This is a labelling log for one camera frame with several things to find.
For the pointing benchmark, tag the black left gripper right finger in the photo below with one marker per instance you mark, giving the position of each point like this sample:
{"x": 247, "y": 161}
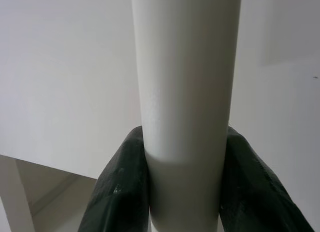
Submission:
{"x": 255, "y": 192}

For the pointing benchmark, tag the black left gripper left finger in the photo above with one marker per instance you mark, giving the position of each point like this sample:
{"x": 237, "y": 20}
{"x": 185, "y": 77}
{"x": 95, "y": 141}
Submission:
{"x": 117, "y": 192}

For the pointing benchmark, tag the white plastic table leg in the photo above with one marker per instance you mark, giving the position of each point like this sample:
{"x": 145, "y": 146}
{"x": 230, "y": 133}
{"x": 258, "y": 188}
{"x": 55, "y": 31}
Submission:
{"x": 187, "y": 92}

